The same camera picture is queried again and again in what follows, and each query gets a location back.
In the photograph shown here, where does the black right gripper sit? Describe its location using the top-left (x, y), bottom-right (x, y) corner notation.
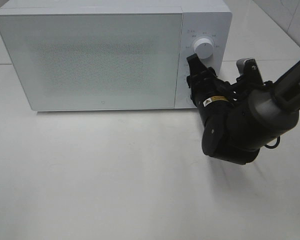
top-left (186, 53), bottom-right (234, 110)

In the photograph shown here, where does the white microwave door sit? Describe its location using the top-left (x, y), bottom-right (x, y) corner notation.
top-left (0, 14), bottom-right (182, 111)

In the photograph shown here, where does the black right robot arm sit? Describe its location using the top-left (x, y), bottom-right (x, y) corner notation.
top-left (186, 54), bottom-right (300, 165)

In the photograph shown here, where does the white upper microwave knob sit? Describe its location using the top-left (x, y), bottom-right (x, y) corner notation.
top-left (193, 36), bottom-right (214, 59)

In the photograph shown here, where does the white microwave oven body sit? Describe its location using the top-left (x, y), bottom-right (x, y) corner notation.
top-left (0, 0), bottom-right (232, 111)

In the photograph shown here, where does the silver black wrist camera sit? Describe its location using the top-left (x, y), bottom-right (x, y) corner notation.
top-left (236, 58), bottom-right (264, 86)

